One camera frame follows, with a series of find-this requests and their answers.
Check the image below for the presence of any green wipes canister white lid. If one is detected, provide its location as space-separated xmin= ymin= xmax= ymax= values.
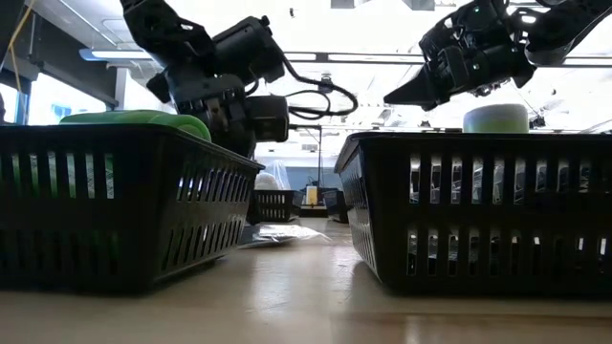
xmin=462 ymin=103 xmax=531 ymax=136

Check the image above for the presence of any black slotted plastic basket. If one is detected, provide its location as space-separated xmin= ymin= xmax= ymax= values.
xmin=0 ymin=123 xmax=267 ymax=293
xmin=322 ymin=189 xmax=349 ymax=225
xmin=333 ymin=132 xmax=612 ymax=297
xmin=251 ymin=189 xmax=303 ymax=224

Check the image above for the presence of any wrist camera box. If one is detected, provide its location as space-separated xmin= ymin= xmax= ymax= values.
xmin=420 ymin=0 xmax=515 ymax=52
xmin=212 ymin=15 xmax=287 ymax=86

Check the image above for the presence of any clear bag of cotton balls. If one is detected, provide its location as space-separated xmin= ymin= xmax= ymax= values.
xmin=267 ymin=160 xmax=293 ymax=191
xmin=253 ymin=171 xmax=281 ymax=191

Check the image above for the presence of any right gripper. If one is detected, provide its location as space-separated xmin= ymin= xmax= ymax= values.
xmin=383 ymin=45 xmax=536 ymax=112

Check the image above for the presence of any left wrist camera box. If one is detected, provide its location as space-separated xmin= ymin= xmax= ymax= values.
xmin=212 ymin=15 xmax=287 ymax=86

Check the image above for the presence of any black left arm cable sleeve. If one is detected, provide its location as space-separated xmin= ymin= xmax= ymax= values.
xmin=281 ymin=56 xmax=360 ymax=121

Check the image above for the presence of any overhead rig bar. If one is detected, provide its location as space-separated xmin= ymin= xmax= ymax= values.
xmin=78 ymin=47 xmax=612 ymax=68

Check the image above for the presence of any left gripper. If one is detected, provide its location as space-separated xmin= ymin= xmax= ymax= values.
xmin=145 ymin=71 xmax=291 ymax=159

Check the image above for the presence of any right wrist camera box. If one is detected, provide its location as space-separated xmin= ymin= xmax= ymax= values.
xmin=420 ymin=0 xmax=515 ymax=52

